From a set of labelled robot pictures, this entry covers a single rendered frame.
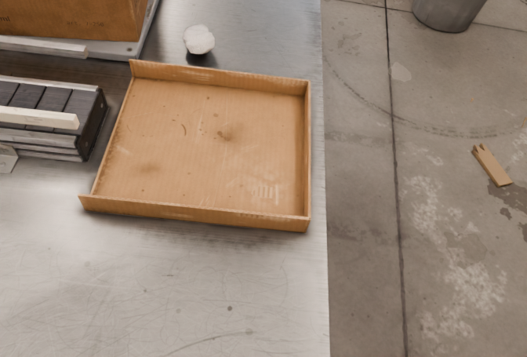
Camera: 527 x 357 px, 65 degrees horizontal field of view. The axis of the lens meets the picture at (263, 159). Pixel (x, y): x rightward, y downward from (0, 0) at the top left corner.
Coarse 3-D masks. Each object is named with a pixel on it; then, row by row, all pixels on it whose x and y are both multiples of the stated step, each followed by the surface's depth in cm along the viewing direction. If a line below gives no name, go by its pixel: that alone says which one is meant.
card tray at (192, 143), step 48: (144, 96) 68; (192, 96) 69; (240, 96) 70; (288, 96) 71; (144, 144) 62; (192, 144) 63; (240, 144) 64; (288, 144) 65; (96, 192) 57; (144, 192) 57; (192, 192) 58; (240, 192) 59; (288, 192) 60
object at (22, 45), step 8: (0, 40) 54; (8, 40) 54; (16, 40) 54; (24, 40) 54; (32, 40) 54; (0, 48) 55; (8, 48) 54; (16, 48) 54; (24, 48) 54; (32, 48) 54; (40, 48) 54; (48, 48) 54; (56, 48) 54; (64, 48) 54; (72, 48) 54; (80, 48) 54; (72, 56) 55; (80, 56) 55
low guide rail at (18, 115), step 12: (0, 108) 53; (12, 108) 53; (24, 108) 54; (0, 120) 54; (12, 120) 54; (24, 120) 54; (36, 120) 54; (48, 120) 54; (60, 120) 53; (72, 120) 53
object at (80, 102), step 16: (0, 96) 59; (16, 96) 59; (32, 96) 59; (48, 96) 60; (64, 96) 60; (80, 96) 60; (96, 96) 61; (64, 112) 58; (80, 112) 59; (16, 128) 56; (32, 128) 56; (48, 128) 56; (80, 128) 57
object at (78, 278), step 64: (192, 0) 84; (256, 0) 87; (320, 0) 89; (0, 64) 69; (64, 64) 71; (128, 64) 72; (192, 64) 74; (256, 64) 75; (320, 64) 77; (320, 128) 68; (0, 192) 56; (64, 192) 57; (320, 192) 61; (0, 256) 51; (64, 256) 52; (128, 256) 52; (192, 256) 53; (256, 256) 54; (320, 256) 55; (0, 320) 47; (64, 320) 47; (128, 320) 48; (192, 320) 49; (256, 320) 49; (320, 320) 50
